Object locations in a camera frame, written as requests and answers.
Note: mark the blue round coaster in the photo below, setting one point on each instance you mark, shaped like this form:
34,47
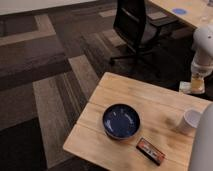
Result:
179,11

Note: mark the dark blue ceramic bowl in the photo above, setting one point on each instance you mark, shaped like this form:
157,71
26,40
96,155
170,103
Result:
121,121

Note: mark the light wooden side table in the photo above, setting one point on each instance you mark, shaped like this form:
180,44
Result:
157,145

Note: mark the white sponge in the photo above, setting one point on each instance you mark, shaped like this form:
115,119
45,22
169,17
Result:
185,87

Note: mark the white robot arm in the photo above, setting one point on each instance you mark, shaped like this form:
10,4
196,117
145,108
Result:
202,151

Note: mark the black office chair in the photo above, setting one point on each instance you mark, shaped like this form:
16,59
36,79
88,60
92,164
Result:
135,27

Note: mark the orange and black snack box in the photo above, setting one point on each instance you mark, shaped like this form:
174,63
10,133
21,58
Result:
150,151

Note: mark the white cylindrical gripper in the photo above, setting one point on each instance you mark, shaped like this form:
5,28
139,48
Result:
198,70

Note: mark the wooden desk in background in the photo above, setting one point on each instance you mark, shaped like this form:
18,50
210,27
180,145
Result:
195,13

